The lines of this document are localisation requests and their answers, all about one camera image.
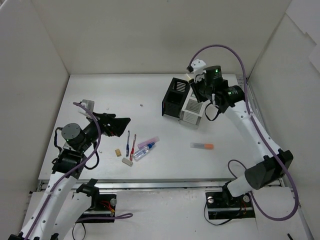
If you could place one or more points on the aluminium front rail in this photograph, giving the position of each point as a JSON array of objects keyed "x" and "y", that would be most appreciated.
[{"x": 166, "y": 183}]

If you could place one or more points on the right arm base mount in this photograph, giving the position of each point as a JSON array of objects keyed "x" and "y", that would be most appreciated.
[{"x": 218, "y": 212}]

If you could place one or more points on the aluminium rail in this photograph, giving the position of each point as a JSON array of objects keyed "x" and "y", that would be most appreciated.
[
  {"x": 260, "y": 120},
  {"x": 166, "y": 183}
]

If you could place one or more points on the small tan eraser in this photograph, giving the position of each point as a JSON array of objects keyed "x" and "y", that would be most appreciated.
[{"x": 117, "y": 152}]

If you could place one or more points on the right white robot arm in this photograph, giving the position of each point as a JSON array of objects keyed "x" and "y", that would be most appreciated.
[{"x": 225, "y": 102}]

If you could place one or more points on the black slotted container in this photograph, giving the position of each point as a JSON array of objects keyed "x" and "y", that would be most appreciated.
[{"x": 175, "y": 97}]

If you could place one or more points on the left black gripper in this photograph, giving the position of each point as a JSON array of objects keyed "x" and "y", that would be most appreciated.
[{"x": 103, "y": 124}]

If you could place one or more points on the orange highlighter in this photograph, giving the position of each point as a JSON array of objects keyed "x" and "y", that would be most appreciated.
[{"x": 205, "y": 146}]

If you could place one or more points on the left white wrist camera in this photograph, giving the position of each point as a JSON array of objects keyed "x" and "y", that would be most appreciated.
[{"x": 89, "y": 105}]

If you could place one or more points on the white eraser block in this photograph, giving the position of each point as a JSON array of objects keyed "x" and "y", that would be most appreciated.
[{"x": 127, "y": 162}]

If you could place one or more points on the clear bottle blue cap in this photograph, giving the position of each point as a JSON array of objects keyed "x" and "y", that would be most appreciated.
[{"x": 139, "y": 154}]

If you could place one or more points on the red pen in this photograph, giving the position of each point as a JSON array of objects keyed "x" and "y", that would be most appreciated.
[{"x": 133, "y": 148}]

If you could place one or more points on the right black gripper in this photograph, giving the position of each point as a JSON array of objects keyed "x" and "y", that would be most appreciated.
[{"x": 196, "y": 89}]

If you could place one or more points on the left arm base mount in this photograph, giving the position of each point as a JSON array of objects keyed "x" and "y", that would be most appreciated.
[{"x": 101, "y": 210}]

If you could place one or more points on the aluminium right rail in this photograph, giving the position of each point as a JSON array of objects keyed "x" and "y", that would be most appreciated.
[{"x": 260, "y": 120}]

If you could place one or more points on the white slotted container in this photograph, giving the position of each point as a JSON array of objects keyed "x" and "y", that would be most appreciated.
[{"x": 192, "y": 111}]

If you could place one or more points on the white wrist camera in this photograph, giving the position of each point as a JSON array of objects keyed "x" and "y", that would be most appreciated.
[
  {"x": 196, "y": 67},
  {"x": 89, "y": 105}
]

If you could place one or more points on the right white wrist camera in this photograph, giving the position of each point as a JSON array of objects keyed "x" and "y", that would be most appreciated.
[{"x": 196, "y": 67}]

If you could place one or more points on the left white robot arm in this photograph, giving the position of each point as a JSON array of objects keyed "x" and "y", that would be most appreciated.
[{"x": 52, "y": 220}]

